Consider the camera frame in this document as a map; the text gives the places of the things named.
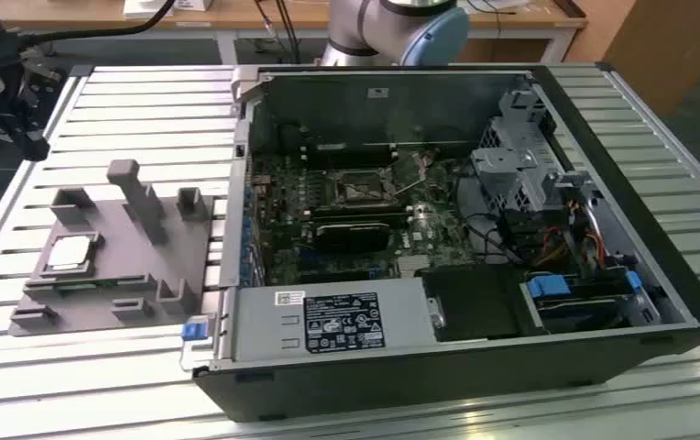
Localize silver CPU chip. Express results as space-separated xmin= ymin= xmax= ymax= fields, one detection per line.
xmin=46 ymin=236 xmax=99 ymax=272

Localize black RAM slot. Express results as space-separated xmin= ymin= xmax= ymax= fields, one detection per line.
xmin=310 ymin=214 xmax=417 ymax=227
xmin=310 ymin=206 xmax=415 ymax=218
xmin=303 ymin=142 xmax=399 ymax=155

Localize CPU socket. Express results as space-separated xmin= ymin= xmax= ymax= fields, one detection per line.
xmin=331 ymin=170 xmax=401 ymax=206

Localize white box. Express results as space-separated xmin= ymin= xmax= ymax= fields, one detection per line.
xmin=122 ymin=0 xmax=175 ymax=19

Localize grey plastic parts rack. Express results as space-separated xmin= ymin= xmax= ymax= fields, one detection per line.
xmin=7 ymin=159 xmax=218 ymax=339

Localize green RAM stick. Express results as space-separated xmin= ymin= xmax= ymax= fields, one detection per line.
xmin=55 ymin=279 xmax=147 ymax=291

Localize wooden desk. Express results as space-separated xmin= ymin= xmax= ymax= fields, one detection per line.
xmin=0 ymin=0 xmax=590 ymax=65

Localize grey power supply with label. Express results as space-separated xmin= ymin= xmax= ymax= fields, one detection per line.
xmin=226 ymin=278 xmax=443 ymax=364

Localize black graphics card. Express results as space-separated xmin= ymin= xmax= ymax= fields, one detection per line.
xmin=314 ymin=222 xmax=393 ymax=254

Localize small silver heat sink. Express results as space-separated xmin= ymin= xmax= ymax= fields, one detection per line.
xmin=398 ymin=256 xmax=435 ymax=278

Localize green motherboard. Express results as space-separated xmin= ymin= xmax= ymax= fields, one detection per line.
xmin=245 ymin=145 xmax=489 ymax=286

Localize silver metal drive cage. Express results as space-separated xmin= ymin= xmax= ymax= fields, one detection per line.
xmin=470 ymin=87 xmax=573 ymax=216

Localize white papers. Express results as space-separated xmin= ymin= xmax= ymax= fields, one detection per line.
xmin=463 ymin=0 xmax=548 ymax=15

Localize black open PC case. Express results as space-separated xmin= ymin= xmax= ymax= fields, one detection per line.
xmin=190 ymin=61 xmax=700 ymax=424

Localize black plastic shroud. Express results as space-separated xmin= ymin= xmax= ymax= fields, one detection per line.
xmin=417 ymin=264 xmax=548 ymax=344

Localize hard disk in blue carrier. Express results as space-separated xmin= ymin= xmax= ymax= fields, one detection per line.
xmin=524 ymin=272 xmax=638 ymax=332

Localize brown wooden cabinet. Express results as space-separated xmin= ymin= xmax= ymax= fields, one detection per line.
xmin=600 ymin=0 xmax=700 ymax=118

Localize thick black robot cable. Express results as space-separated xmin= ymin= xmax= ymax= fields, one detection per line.
xmin=16 ymin=0 xmax=179 ymax=47

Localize grey case release handle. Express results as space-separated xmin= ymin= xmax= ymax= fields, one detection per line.
xmin=229 ymin=66 xmax=273 ymax=101

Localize hanging dark cables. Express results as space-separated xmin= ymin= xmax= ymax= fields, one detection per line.
xmin=254 ymin=0 xmax=303 ymax=63

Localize thin black cable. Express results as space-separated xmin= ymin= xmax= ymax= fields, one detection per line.
xmin=463 ymin=213 xmax=530 ymax=267

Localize orange yellow red wire bundle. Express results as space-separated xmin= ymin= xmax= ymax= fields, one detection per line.
xmin=538 ymin=226 xmax=609 ymax=270

